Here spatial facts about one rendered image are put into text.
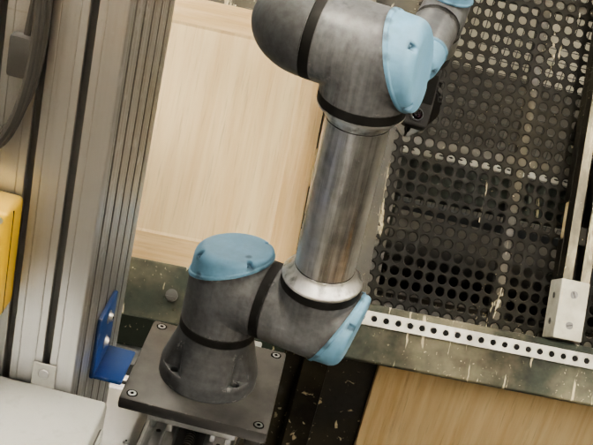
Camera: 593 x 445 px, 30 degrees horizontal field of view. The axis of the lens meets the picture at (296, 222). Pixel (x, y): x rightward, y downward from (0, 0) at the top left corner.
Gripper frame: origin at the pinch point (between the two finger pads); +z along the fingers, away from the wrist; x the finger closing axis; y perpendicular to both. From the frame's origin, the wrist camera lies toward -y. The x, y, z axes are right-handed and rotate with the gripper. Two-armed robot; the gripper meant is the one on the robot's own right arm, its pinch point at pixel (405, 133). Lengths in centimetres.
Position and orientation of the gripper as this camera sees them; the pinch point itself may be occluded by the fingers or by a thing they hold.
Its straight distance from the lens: 201.2
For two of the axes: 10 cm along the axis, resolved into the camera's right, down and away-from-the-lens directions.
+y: 2.1, -7.8, 5.9
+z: -1.3, 5.8, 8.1
